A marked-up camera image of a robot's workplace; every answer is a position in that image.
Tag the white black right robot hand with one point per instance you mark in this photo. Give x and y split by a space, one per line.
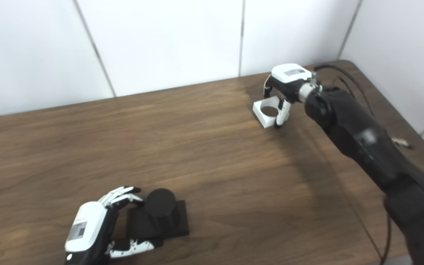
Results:
289 75

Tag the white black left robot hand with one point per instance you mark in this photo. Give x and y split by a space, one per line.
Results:
87 228

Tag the white square piece with hole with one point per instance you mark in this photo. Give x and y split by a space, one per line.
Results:
261 117

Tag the black peg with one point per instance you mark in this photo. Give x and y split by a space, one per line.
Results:
160 213

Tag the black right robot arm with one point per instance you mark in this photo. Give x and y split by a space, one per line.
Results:
359 140

